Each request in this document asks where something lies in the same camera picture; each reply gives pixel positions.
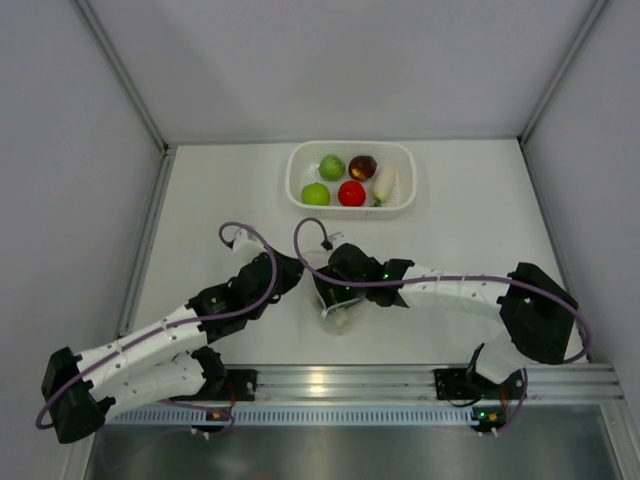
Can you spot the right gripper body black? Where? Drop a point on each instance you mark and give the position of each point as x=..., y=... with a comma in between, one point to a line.
x=344, y=293

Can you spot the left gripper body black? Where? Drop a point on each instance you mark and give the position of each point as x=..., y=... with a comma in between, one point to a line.
x=287, y=279

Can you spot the clear zip top bag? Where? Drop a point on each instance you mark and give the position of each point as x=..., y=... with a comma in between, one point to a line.
x=338, y=309

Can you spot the red fake tomato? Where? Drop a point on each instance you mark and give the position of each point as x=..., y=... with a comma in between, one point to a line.
x=352, y=194

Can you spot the green fake fruit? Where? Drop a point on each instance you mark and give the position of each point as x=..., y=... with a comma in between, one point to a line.
x=315, y=194

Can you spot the white fake food piece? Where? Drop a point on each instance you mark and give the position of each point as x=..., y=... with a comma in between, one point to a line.
x=384, y=185

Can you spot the dark brown fake fruit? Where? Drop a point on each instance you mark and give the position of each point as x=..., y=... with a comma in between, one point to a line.
x=362, y=168

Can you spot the rough green fake lime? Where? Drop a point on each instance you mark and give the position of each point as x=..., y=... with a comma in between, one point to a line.
x=331, y=168

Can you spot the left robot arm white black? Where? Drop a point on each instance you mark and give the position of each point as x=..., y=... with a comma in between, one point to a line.
x=171, y=358

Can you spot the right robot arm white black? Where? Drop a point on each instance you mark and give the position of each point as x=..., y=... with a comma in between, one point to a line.
x=535, y=314

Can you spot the white perforated plastic basket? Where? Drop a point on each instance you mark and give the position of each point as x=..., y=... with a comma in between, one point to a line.
x=303, y=169

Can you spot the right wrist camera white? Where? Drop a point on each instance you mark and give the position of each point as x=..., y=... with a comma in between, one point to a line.
x=335, y=240

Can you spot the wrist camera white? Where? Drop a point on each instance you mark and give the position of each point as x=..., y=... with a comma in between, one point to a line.
x=335, y=240
x=246, y=246

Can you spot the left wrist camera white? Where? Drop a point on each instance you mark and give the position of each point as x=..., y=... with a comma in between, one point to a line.
x=246, y=246

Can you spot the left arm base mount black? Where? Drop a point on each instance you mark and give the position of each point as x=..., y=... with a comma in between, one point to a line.
x=235, y=384

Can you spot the left aluminium frame post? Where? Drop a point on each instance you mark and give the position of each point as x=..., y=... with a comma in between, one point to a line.
x=142, y=177

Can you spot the aluminium frame post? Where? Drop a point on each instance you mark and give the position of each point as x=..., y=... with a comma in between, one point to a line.
x=142, y=177
x=569, y=55

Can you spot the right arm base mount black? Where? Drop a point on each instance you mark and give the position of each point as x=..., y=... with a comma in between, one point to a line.
x=460, y=384

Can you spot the slotted grey cable duct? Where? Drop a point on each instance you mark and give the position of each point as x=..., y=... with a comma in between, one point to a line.
x=271, y=415

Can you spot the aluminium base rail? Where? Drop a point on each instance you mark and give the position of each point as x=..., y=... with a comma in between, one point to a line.
x=580, y=383

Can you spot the right aluminium frame post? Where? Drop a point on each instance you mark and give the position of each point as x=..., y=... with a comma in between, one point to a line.
x=569, y=55

